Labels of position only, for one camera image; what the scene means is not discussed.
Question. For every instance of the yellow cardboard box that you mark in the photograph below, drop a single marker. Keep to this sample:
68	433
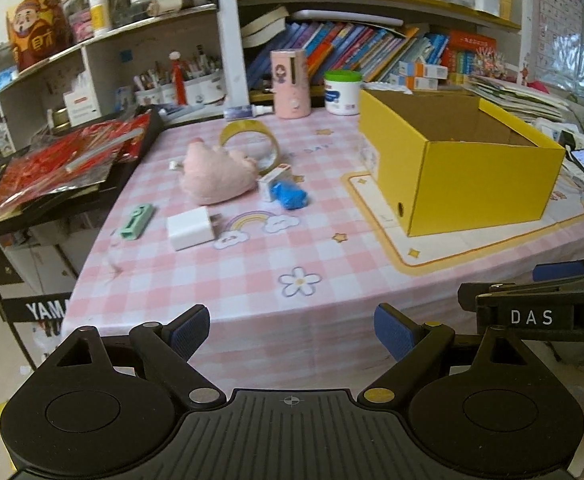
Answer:
471	185

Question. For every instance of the red doll figure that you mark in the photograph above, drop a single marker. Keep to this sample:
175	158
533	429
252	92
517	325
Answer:
176	77

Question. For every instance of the white jar green lid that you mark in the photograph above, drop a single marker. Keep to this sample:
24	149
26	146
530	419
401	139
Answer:
342	97

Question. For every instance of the red book box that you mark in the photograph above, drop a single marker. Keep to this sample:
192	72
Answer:
471	52

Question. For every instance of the pink wall chart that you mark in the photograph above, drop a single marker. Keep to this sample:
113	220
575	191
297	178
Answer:
561	25

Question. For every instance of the pink plush toy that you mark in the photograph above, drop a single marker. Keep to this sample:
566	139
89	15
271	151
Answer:
212	175

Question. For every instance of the black adapter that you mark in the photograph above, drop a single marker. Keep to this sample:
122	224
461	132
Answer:
566	139

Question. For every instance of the white bottle yellow label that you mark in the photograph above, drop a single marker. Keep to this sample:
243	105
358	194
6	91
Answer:
99	15

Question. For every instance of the pink checkered tablecloth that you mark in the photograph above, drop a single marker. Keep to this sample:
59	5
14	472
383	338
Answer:
322	240

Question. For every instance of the round metal tin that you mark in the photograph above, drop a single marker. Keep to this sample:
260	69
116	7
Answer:
59	117

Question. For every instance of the red packets in plastic bag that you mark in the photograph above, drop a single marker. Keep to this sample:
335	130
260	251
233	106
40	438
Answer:
62	160

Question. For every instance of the grey flat laptop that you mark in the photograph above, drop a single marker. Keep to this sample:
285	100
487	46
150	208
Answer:
347	17

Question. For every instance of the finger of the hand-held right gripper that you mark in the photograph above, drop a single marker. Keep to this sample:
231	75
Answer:
554	271
474	294

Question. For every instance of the white charger adapter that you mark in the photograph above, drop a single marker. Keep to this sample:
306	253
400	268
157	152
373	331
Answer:
189	230

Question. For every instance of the stack of magazines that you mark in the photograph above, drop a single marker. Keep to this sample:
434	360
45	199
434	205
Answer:
516	97

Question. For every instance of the glass jar white lid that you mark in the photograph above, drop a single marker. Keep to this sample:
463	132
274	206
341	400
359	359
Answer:
142	5

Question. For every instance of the black keyboard stand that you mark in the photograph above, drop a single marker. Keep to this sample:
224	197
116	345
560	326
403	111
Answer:
37	310

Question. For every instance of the small spray bottle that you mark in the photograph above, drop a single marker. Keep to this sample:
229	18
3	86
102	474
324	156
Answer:
239	112

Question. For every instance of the pink cylindrical humidifier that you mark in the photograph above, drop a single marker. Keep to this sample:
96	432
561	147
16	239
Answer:
292	85

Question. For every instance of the white pen cup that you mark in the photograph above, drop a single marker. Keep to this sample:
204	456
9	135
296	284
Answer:
149	95
204	89

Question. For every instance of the blue white card box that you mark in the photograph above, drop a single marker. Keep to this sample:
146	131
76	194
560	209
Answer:
123	96

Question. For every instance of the bunch of pens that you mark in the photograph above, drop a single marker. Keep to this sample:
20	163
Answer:
202	62
147	77

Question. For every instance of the blue toy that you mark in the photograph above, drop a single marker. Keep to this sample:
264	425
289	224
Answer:
289	195

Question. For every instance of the mint green small device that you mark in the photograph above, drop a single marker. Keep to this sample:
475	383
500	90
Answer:
137	221

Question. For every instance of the thick white-paged book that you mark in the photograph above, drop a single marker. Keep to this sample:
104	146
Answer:
262	37
264	22

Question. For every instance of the row of colourful books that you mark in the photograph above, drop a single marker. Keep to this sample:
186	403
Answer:
351	45

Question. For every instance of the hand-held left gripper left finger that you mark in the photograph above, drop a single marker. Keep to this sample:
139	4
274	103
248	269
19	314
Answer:
189	332

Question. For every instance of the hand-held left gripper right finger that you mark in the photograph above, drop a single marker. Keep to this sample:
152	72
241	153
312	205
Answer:
394	332

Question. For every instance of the orange cartoon figure bag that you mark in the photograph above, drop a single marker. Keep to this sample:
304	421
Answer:
37	32

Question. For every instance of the pink package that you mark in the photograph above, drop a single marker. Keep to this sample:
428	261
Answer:
82	26

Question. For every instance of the white red tissue box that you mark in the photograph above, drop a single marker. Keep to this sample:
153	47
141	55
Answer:
83	107

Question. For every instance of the yellow tape roll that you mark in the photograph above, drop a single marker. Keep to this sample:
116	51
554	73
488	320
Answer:
244	125

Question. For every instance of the white bookshelf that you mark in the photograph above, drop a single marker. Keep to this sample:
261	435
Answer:
232	35

